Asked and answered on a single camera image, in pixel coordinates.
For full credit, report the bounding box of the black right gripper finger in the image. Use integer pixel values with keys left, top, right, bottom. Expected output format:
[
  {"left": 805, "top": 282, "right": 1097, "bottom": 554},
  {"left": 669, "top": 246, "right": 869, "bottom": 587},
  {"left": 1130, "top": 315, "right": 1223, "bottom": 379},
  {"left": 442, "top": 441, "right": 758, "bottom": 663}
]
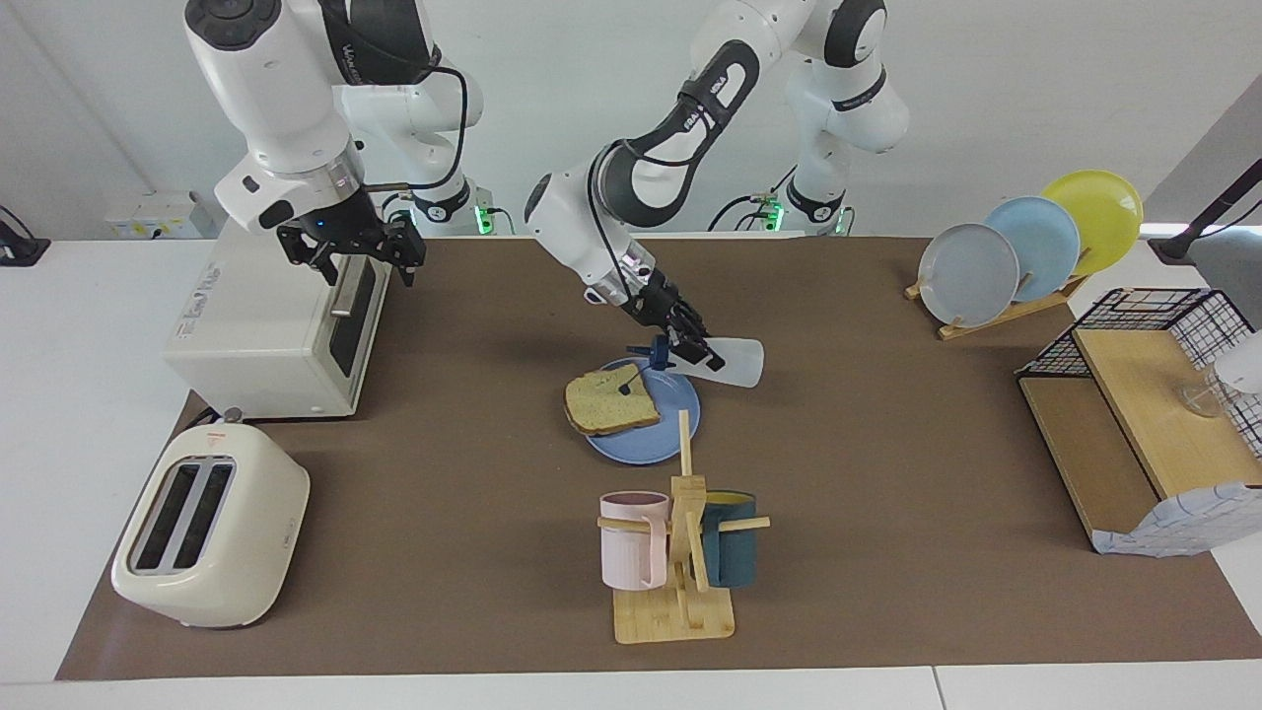
[
  {"left": 380, "top": 217, "right": 427, "bottom": 289},
  {"left": 278, "top": 225, "right": 341, "bottom": 285}
]

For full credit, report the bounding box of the white bottle blue cap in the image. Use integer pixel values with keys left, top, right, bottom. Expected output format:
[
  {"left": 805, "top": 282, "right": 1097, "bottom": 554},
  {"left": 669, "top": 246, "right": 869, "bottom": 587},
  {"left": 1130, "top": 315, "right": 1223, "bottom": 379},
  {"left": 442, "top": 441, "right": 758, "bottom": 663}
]
[{"left": 617, "top": 335, "right": 765, "bottom": 397}]

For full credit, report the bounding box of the toasted bread slice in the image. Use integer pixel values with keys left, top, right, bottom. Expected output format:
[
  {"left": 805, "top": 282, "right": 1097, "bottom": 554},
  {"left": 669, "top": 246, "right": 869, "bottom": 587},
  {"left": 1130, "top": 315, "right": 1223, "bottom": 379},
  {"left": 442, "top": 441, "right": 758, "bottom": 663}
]
[{"left": 564, "top": 367, "right": 662, "bottom": 437}]

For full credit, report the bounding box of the blue round plate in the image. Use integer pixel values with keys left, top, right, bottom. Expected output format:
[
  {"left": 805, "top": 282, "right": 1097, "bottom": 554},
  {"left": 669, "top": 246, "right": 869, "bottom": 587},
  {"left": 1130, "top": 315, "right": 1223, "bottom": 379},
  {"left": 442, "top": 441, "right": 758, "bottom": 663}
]
[{"left": 582, "top": 357, "right": 702, "bottom": 465}]

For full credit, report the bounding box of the grey plate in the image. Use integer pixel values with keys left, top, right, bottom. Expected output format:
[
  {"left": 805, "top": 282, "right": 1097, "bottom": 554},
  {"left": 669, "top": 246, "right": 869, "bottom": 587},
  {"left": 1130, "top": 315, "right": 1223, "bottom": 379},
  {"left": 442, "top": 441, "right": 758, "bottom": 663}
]
[{"left": 918, "top": 223, "right": 1020, "bottom": 327}]

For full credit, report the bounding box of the light blue plate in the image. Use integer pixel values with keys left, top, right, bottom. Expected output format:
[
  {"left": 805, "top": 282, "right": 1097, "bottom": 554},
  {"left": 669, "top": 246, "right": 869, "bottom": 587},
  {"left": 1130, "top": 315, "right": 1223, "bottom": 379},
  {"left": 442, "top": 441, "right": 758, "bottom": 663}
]
[{"left": 984, "top": 196, "right": 1082, "bottom": 304}]

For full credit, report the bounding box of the yellow plate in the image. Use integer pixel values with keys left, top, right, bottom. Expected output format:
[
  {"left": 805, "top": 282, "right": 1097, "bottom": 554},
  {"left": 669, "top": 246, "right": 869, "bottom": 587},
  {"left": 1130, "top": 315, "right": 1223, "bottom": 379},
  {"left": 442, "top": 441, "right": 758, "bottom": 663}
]
[{"left": 1040, "top": 170, "right": 1145, "bottom": 277}]

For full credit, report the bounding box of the white toaster oven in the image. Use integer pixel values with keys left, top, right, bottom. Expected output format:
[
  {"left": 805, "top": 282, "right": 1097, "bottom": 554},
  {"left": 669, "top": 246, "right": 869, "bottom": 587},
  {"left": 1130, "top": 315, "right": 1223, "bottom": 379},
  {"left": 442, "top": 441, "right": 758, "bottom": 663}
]
[{"left": 163, "top": 184, "right": 395, "bottom": 420}]

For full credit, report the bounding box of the white power socket box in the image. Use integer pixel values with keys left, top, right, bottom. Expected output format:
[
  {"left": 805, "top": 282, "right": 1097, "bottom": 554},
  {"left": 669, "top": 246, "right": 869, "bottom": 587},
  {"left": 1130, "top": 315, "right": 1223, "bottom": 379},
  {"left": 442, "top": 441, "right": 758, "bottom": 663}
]
[{"left": 104, "top": 190, "right": 218, "bottom": 241}]

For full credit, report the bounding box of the teal mug yellow inside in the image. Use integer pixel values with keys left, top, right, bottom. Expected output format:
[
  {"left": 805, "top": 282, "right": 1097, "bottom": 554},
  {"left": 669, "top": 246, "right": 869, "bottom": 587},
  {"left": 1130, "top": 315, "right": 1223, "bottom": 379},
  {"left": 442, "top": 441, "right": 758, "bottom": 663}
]
[{"left": 700, "top": 491, "right": 758, "bottom": 590}]

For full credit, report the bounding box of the pink mug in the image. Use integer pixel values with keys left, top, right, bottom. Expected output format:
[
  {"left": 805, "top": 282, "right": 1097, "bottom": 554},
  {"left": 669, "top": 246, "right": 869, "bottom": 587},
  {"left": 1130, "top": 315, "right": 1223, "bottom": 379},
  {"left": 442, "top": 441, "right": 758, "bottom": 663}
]
[{"left": 600, "top": 491, "right": 670, "bottom": 592}]

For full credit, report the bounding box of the brown table mat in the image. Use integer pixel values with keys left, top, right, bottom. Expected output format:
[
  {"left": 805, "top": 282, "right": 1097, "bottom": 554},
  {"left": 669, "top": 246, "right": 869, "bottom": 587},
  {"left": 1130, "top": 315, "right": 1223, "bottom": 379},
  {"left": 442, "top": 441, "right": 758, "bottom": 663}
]
[{"left": 54, "top": 235, "right": 1262, "bottom": 681}]

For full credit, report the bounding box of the wooden mug rack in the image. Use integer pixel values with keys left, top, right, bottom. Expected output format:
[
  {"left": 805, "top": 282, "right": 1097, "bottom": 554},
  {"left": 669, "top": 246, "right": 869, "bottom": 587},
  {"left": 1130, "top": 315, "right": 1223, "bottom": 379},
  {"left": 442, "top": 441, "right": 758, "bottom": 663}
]
[{"left": 597, "top": 410, "right": 771, "bottom": 645}]

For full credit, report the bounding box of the cream two-slot toaster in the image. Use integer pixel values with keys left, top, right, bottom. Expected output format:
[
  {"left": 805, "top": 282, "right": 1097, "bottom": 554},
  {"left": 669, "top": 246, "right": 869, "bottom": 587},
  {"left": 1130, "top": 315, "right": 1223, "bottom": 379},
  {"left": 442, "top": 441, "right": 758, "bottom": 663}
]
[{"left": 110, "top": 419, "right": 311, "bottom": 629}]

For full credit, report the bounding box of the wooden dish rack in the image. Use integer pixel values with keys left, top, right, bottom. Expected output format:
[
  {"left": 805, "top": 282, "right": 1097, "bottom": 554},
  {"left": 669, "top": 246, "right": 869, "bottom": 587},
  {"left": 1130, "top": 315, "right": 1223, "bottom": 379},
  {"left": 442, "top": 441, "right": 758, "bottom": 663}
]
[{"left": 905, "top": 274, "right": 1090, "bottom": 341}]

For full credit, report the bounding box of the black clamp object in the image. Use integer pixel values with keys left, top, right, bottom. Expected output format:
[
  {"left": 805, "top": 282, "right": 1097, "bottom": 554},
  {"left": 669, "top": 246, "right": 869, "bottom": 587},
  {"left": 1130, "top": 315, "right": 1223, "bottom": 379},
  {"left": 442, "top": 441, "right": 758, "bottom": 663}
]
[{"left": 0, "top": 204, "right": 50, "bottom": 267}]

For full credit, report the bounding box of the wooden shelf box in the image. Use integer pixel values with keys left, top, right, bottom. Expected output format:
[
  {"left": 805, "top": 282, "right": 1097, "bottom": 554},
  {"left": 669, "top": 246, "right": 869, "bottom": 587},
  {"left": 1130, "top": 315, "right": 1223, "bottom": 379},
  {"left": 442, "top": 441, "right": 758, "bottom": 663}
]
[{"left": 1018, "top": 327, "right": 1262, "bottom": 553}]

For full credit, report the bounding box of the clear glass cup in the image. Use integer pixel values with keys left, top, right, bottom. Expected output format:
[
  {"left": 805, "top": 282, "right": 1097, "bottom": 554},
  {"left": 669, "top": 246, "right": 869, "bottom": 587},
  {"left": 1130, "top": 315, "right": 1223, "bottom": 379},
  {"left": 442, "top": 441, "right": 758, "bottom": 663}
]
[{"left": 1180, "top": 367, "right": 1235, "bottom": 420}]

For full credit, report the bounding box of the black stand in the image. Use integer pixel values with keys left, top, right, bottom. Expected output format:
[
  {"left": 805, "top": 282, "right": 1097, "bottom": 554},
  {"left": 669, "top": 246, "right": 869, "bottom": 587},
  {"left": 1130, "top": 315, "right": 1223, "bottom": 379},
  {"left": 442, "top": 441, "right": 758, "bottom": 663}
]
[{"left": 1149, "top": 156, "right": 1262, "bottom": 265}]

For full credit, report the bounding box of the white rounded object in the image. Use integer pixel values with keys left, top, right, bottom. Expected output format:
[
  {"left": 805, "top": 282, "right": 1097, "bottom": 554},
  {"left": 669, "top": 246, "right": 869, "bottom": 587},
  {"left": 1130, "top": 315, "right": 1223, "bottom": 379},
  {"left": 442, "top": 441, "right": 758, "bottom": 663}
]
[{"left": 1213, "top": 330, "right": 1262, "bottom": 395}]

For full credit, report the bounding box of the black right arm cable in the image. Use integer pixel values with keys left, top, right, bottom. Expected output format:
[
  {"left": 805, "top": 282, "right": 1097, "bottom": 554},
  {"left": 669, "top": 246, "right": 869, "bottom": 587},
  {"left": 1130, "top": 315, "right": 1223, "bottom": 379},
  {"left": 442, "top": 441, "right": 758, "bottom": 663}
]
[{"left": 360, "top": 64, "right": 469, "bottom": 191}]

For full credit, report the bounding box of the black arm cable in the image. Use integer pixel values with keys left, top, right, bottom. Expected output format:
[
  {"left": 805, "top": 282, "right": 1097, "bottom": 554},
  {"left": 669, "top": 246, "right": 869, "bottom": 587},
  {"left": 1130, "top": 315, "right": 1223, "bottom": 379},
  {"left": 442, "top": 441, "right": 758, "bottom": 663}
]
[
  {"left": 360, "top": 64, "right": 469, "bottom": 191},
  {"left": 589, "top": 84, "right": 726, "bottom": 289}
]

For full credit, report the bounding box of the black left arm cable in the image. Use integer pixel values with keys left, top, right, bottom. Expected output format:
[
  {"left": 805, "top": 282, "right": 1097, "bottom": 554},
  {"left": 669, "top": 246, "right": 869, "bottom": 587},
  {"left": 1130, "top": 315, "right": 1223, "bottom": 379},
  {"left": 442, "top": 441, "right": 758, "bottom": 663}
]
[{"left": 589, "top": 84, "right": 726, "bottom": 289}]

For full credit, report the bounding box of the black base cable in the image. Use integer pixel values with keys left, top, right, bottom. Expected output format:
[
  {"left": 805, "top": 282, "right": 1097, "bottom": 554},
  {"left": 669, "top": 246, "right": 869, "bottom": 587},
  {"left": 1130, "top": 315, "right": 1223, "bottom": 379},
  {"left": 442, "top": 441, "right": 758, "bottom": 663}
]
[{"left": 708, "top": 163, "right": 802, "bottom": 234}]

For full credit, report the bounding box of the black wire basket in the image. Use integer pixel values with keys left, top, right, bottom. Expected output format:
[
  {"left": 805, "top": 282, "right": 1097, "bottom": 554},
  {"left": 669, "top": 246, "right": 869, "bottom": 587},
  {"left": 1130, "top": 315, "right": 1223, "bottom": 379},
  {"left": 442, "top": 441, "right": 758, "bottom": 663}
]
[{"left": 1017, "top": 288, "right": 1262, "bottom": 464}]

